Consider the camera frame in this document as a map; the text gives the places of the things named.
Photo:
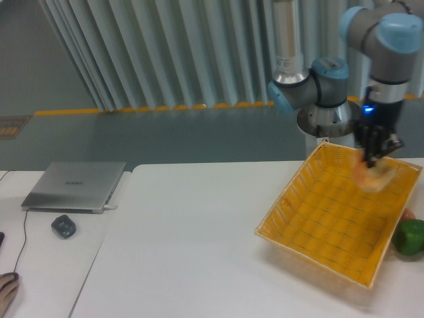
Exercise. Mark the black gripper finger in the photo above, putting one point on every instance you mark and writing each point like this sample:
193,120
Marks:
367,139
383,145

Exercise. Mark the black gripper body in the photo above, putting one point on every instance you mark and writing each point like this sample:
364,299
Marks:
379,115

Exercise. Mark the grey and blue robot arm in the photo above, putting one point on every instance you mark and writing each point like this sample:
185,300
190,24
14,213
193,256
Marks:
390,35

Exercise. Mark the yellow woven basket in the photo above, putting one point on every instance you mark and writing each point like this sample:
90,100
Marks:
324,218

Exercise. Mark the person's hand on mouse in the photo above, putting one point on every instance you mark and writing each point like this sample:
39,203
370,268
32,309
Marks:
8,294

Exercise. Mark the red tomato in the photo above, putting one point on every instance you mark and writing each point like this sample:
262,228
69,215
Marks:
407,215

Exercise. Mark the green bell pepper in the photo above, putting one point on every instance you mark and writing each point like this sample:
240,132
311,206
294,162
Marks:
408,237

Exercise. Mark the silver laptop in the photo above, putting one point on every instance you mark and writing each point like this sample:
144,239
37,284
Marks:
81,187

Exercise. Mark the black computer mouse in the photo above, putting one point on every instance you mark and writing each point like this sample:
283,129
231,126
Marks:
13,275

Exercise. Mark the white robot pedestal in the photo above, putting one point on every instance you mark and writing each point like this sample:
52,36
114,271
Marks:
332,125

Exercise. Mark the white usb cable plug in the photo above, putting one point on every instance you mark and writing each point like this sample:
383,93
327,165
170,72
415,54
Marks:
109,207

